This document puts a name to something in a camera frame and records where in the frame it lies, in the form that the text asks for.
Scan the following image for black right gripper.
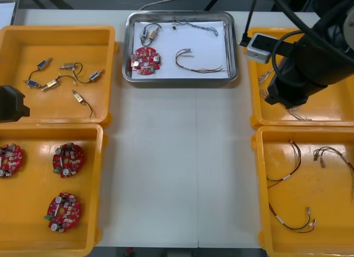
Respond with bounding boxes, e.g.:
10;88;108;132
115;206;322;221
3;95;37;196
264;42;329;108

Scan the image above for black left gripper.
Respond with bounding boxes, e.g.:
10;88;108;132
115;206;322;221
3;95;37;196
0;85;30;124

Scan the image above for yellow-orange plastic bin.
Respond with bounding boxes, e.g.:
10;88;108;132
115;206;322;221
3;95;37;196
0;123;108;255
243;27;354;128
0;25;119;127
250;126;354;257

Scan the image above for group of small metal solenoids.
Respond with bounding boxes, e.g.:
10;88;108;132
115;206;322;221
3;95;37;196
23;56;106;118

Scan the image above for steel tray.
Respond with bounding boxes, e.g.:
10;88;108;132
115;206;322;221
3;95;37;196
0;0;20;25
122;11;239;85

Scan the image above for black equipment base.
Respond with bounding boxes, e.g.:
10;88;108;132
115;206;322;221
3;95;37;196
272;0;316;13

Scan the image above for red and black wire harness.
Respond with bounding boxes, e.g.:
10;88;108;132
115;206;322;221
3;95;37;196
265;140;302;190
268;202;317;234

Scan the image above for white floor cable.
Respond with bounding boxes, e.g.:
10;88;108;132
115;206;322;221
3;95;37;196
139;0;216;11

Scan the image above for white paper sheet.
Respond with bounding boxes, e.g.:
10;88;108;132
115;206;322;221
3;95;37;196
0;2;14;24
131;20;231;80

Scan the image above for twisted blue-white wire harness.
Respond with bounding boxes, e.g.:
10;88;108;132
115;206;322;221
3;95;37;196
257;61;277;88
171;17;220;37
259;88;312;121

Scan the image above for multicolour wire harness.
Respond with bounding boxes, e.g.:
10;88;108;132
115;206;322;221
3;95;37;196
175;48;224;74
313;146;354;202

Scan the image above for white label metal solenoid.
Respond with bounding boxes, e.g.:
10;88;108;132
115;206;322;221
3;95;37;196
148;23;164;42

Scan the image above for black stand leg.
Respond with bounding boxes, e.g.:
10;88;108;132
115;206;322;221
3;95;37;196
203;0;235;11

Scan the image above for blue label metal solenoid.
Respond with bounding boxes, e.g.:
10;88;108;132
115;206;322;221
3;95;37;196
139;23;155;47

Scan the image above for round red circuit board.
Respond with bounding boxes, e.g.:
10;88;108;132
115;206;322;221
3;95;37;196
0;142;23;179
130;45;163;75
43;192;82;233
52;142;85;179

